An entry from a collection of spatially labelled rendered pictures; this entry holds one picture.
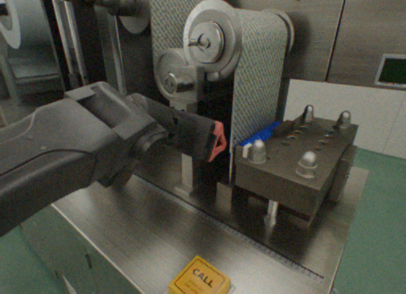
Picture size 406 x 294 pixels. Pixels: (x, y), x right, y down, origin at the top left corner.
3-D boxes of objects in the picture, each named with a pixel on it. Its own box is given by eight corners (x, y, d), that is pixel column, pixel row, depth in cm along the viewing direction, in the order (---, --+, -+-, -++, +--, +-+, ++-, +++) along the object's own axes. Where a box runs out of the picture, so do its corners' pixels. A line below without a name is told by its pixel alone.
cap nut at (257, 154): (244, 160, 49) (246, 140, 47) (252, 154, 51) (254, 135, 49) (260, 166, 47) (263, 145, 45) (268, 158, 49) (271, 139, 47)
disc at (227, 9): (184, 77, 54) (181, 1, 48) (185, 77, 55) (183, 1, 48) (239, 85, 46) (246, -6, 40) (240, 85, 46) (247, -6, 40)
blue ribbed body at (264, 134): (235, 155, 55) (235, 142, 54) (273, 129, 70) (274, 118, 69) (247, 160, 53) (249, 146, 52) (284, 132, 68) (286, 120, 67)
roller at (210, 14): (187, 70, 52) (186, 10, 47) (245, 60, 71) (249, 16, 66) (231, 75, 46) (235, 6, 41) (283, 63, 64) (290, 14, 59)
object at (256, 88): (229, 152, 54) (235, 68, 46) (272, 124, 71) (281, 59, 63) (231, 153, 54) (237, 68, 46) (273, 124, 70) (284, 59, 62)
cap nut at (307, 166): (292, 173, 44) (296, 152, 42) (299, 166, 47) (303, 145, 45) (312, 181, 42) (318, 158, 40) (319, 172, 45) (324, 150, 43)
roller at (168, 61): (155, 96, 63) (151, 47, 58) (212, 82, 81) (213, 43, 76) (189, 104, 56) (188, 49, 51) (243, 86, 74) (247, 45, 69)
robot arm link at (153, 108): (147, 105, 27) (125, 82, 30) (117, 152, 28) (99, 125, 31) (185, 120, 32) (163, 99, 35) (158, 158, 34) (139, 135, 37)
